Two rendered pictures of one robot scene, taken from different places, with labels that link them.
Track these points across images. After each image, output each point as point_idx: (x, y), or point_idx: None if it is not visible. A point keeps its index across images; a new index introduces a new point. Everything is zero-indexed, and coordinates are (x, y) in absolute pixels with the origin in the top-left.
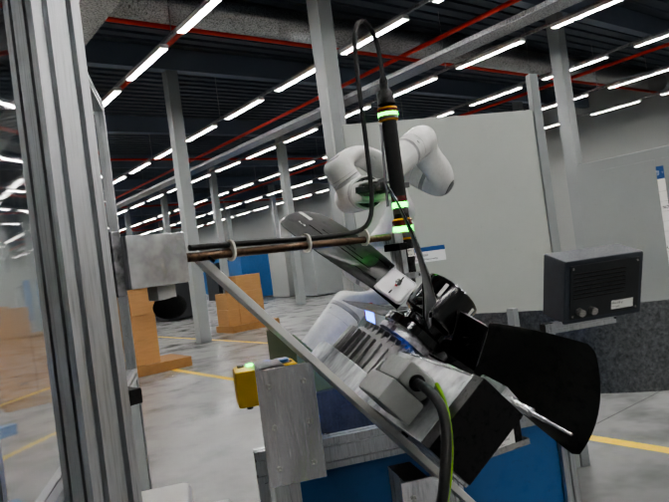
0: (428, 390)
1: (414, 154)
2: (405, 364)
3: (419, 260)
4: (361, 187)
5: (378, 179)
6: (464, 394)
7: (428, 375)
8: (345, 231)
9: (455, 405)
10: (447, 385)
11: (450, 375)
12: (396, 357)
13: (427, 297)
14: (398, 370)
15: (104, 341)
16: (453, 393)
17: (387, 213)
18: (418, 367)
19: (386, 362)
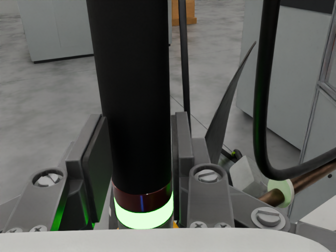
0: (240, 151)
1: None
2: (249, 157)
3: (231, 104)
4: (309, 230)
5: (192, 147)
6: (221, 150)
7: (233, 165)
8: (319, 157)
9: (227, 154)
10: (224, 163)
11: (219, 163)
12: (252, 170)
13: (224, 134)
14: (254, 161)
15: None
16: (224, 157)
17: None
18: (240, 158)
19: (259, 179)
